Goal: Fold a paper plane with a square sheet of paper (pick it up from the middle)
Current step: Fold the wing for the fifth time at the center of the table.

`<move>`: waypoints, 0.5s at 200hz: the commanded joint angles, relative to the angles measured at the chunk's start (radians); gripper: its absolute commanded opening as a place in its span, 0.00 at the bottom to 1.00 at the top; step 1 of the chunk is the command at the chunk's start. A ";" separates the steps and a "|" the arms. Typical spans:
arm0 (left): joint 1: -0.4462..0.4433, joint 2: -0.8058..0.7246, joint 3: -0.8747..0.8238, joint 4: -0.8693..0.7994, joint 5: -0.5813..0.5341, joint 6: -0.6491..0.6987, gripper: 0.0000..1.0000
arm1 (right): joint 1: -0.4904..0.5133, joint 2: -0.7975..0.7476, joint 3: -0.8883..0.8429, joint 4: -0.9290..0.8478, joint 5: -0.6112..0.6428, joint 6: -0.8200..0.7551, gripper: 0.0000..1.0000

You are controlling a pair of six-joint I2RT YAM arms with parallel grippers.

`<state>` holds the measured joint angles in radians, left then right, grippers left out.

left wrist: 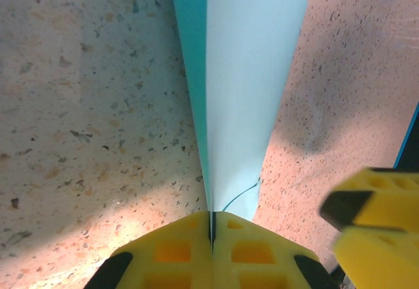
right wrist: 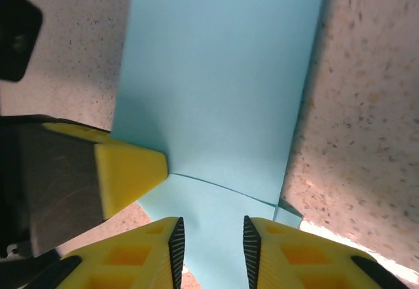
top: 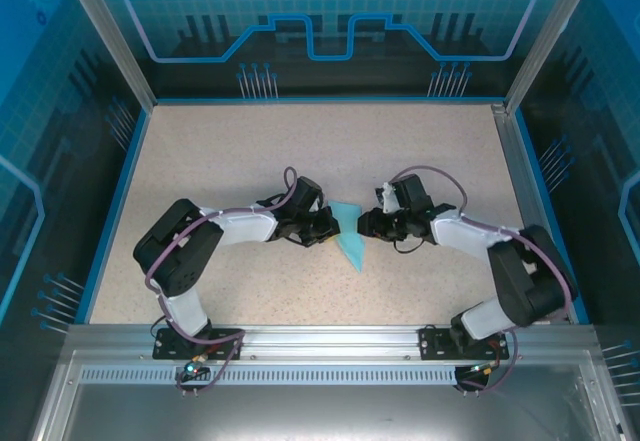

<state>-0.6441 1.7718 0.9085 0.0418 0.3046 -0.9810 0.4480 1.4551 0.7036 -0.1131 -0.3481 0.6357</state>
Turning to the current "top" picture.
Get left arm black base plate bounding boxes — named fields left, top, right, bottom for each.
left=153, top=327, right=245, bottom=362

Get aluminium frame post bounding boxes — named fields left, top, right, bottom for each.
left=55, top=0, right=159, bottom=112
left=502, top=0, right=604, bottom=115

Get grey sheet metal cover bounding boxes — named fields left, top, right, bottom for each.
left=29, top=349, right=639, bottom=441

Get blue printed side panel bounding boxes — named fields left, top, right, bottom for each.
left=0, top=0, right=151, bottom=441
left=517, top=0, right=640, bottom=441

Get slotted metal cable duct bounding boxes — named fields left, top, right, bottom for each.
left=75, top=365, right=587, bottom=387

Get light blue cloth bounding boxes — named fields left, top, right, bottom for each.
left=327, top=199, right=367, bottom=274

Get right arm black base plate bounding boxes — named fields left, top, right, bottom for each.
left=417, top=325, right=506, bottom=362

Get small lit cable connector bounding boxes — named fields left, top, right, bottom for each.
left=182, top=354, right=209, bottom=377
left=467, top=358, right=501, bottom=376

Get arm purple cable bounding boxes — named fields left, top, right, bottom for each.
left=143, top=165, right=297, bottom=398
left=389, top=164, right=579, bottom=396

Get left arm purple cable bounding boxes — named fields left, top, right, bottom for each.
left=143, top=165, right=297, bottom=398

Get aluminium side rail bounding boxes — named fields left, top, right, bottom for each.
left=489, top=102, right=574, bottom=326

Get blue table edge strip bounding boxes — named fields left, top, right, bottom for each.
left=513, top=108, right=593, bottom=326
left=73, top=108, right=151, bottom=326
left=151, top=94, right=505, bottom=108

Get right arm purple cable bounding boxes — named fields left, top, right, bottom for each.
left=389, top=164, right=579, bottom=396

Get aluminium mounting rail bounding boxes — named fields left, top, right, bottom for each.
left=63, top=321, right=600, bottom=362

